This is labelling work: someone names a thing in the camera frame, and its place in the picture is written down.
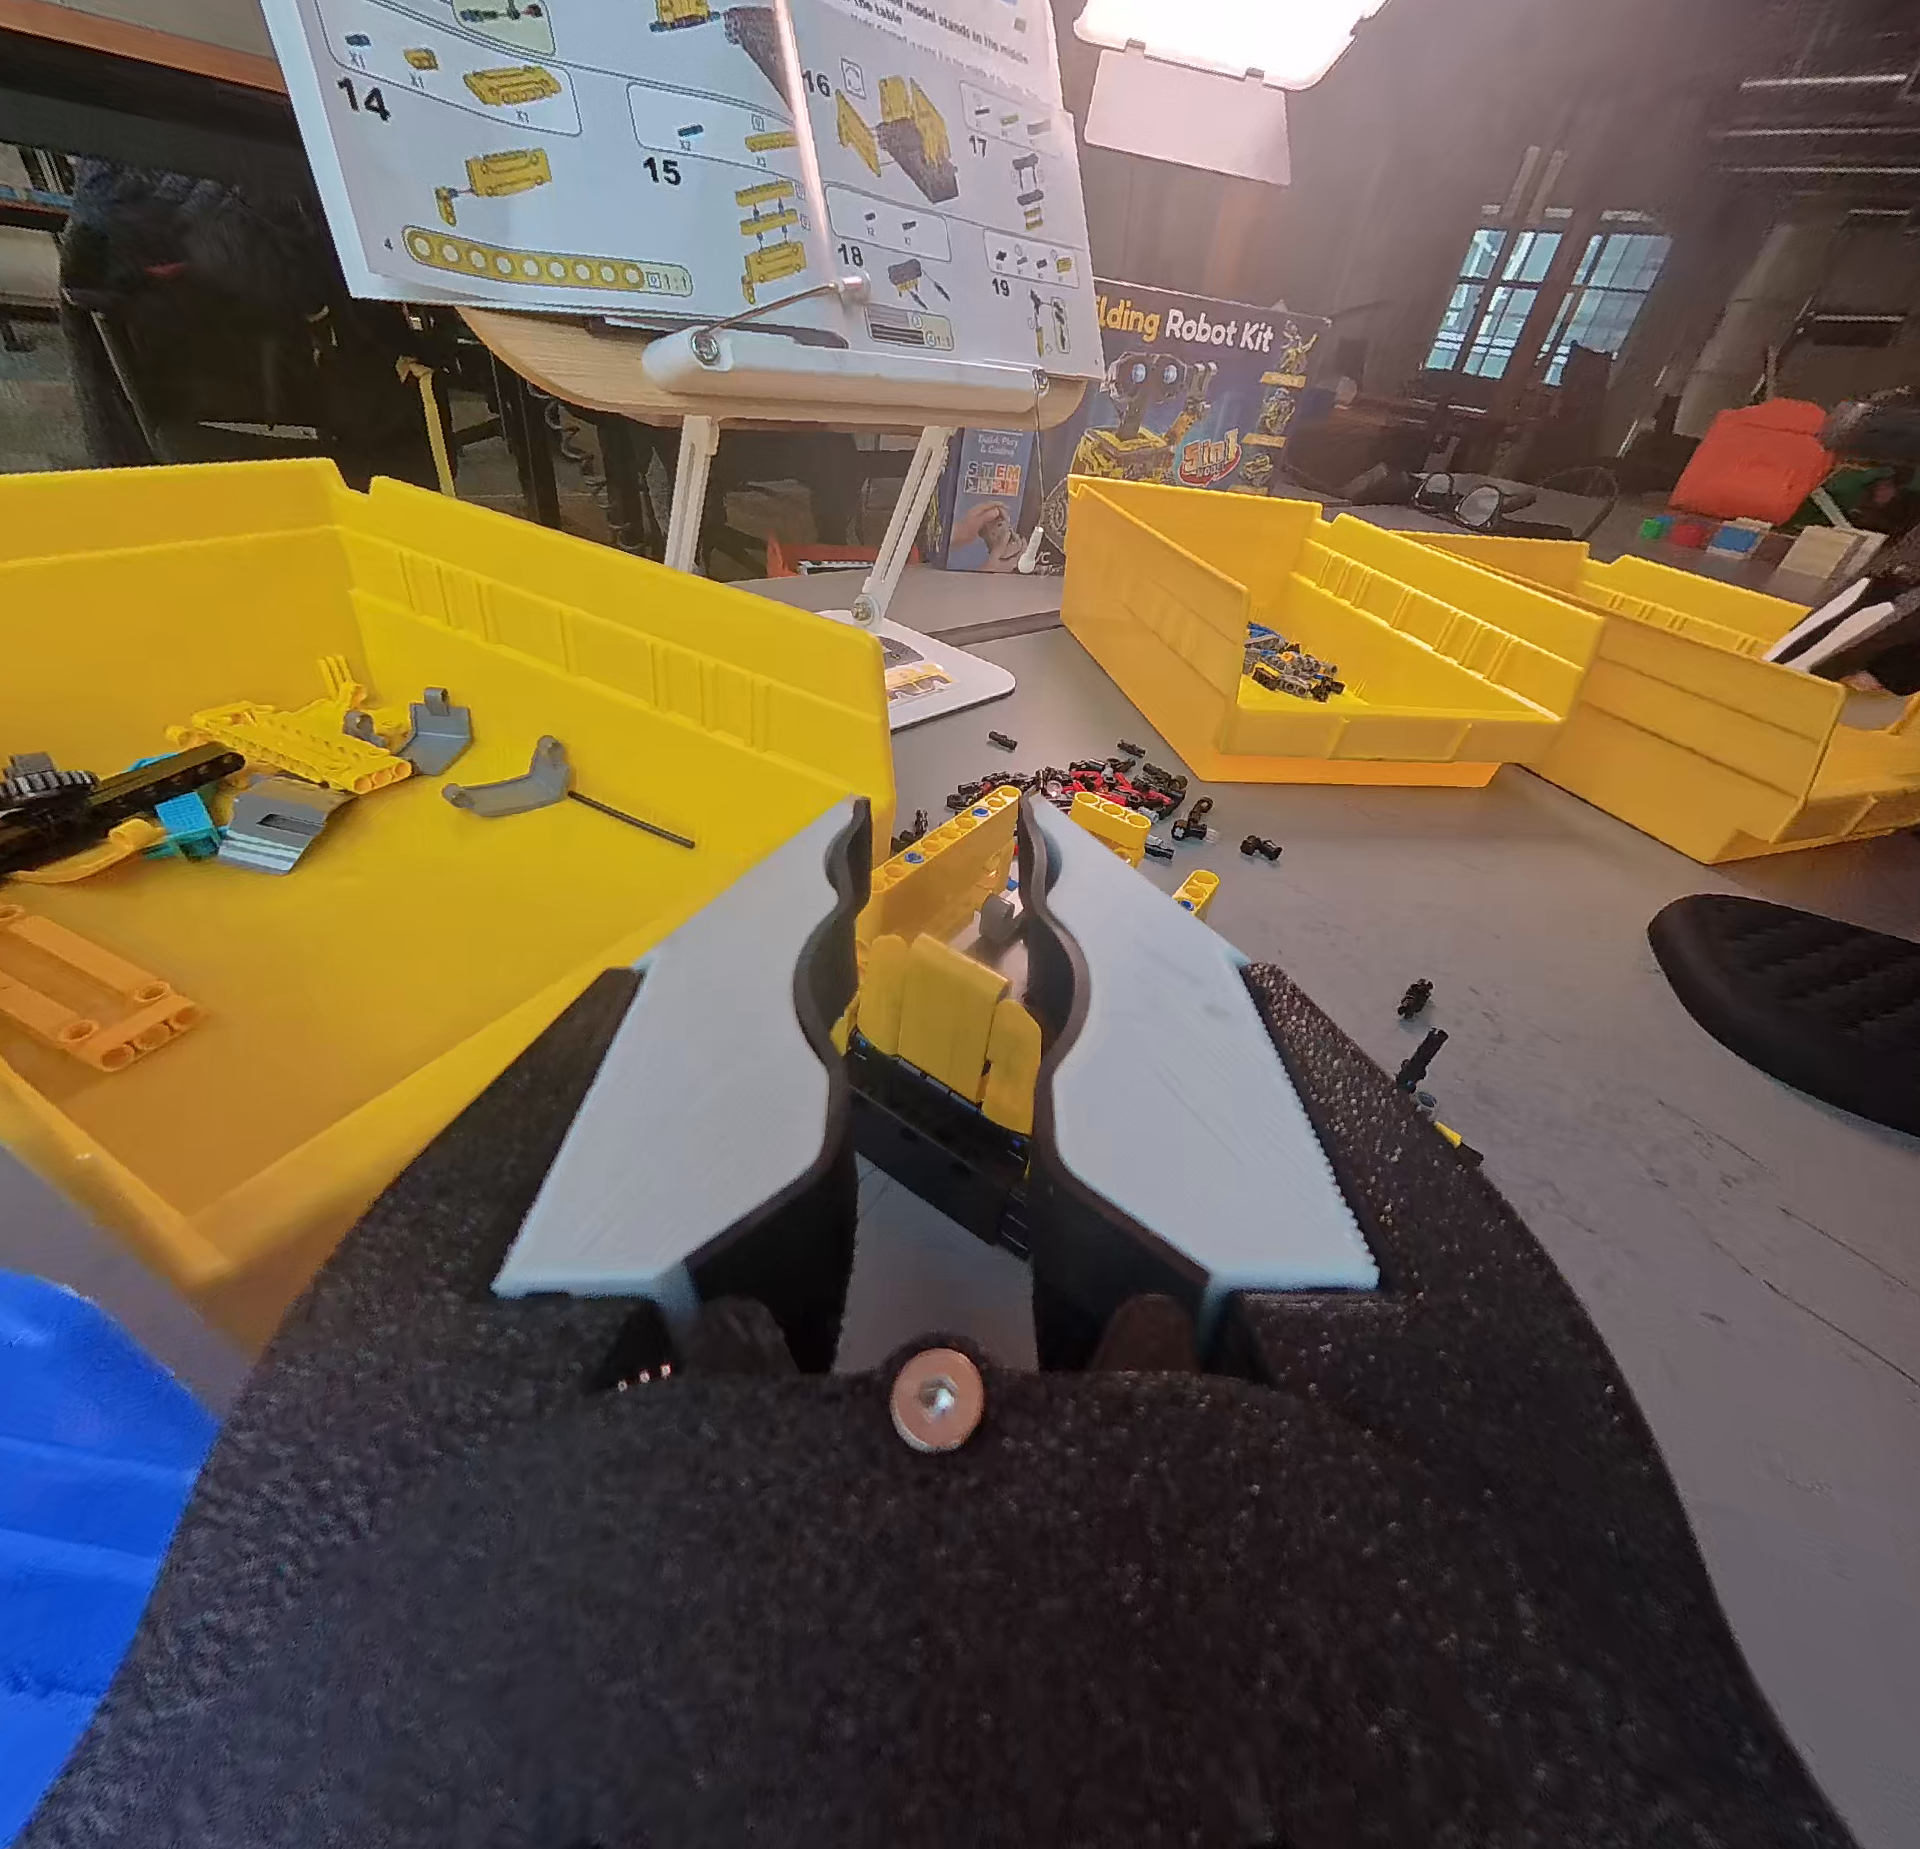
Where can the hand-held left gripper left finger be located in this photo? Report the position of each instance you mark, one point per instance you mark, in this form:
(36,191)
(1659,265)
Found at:
(675,1130)

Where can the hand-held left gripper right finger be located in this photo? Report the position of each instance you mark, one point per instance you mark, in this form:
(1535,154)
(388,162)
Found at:
(1202,1115)

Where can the yellow plastic bin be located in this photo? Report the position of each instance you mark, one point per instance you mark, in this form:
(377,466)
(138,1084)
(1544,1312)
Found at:
(451,1009)
(1680,740)
(1154,604)

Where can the yellow black lego model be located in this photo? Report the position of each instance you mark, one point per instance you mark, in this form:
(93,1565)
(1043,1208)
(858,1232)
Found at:
(938,1009)

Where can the heap of grey yellow lego parts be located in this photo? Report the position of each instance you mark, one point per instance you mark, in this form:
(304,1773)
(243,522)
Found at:
(1297,666)

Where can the grey yellow lego subassembly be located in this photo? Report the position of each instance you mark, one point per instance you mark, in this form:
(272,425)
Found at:
(1426,1061)

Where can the black lego axle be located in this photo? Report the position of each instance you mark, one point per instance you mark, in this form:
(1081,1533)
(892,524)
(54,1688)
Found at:
(632,819)

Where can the pile of small lego pins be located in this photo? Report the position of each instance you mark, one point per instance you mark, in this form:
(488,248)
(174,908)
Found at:
(1126,788)

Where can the grey curved lego piece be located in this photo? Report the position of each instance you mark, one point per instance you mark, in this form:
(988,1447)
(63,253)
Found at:
(511,792)

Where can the blue lego piece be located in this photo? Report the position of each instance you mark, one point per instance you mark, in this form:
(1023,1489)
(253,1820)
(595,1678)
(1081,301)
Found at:
(183,827)

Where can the yellow curved lego panel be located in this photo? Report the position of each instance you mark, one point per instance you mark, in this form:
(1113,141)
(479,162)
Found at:
(105,851)

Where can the black lego beam with gears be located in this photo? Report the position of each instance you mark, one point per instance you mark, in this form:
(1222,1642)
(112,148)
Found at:
(135,788)

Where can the blue toy block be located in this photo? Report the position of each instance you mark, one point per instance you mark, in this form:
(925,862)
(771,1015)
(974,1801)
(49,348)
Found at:
(1740,538)

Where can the orange cushion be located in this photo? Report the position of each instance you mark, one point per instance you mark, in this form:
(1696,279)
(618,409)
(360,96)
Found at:
(1747,461)

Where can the black eyeglasses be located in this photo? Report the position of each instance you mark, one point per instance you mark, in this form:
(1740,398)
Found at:
(1486,501)

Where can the black mesh chair back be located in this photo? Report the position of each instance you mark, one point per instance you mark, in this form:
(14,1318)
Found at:
(1800,994)

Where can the paned window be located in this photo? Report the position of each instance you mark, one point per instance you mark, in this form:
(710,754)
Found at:
(1613,303)
(1493,303)

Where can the folded leaflet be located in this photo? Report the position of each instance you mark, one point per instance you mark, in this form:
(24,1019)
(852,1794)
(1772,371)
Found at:
(916,672)

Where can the orange toolbox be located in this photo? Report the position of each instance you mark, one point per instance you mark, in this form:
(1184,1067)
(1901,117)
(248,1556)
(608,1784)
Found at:
(826,550)

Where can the blue toy kit box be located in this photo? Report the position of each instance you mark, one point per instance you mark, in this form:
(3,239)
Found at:
(1202,409)

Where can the blue plastic bin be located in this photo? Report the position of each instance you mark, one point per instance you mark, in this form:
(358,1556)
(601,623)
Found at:
(75,1505)

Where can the white wooden book stand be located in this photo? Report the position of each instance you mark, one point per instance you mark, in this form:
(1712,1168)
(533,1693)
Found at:
(841,372)

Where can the black office chair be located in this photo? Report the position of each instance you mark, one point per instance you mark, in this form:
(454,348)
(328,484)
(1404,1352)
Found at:
(181,303)

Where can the instruction booklet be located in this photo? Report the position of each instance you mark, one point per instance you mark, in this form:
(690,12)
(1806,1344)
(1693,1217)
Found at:
(601,154)

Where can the brown wooden desk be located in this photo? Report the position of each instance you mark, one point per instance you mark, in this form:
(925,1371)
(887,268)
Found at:
(135,40)

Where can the grey lego bracket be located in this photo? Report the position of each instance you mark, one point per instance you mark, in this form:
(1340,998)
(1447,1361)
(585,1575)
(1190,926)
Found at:
(436,740)

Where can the yellow lego frame assembly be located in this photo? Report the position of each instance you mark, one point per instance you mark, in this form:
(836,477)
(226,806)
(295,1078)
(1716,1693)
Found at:
(301,747)

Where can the orange lego frame panel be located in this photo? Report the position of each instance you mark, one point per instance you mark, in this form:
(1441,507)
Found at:
(89,987)

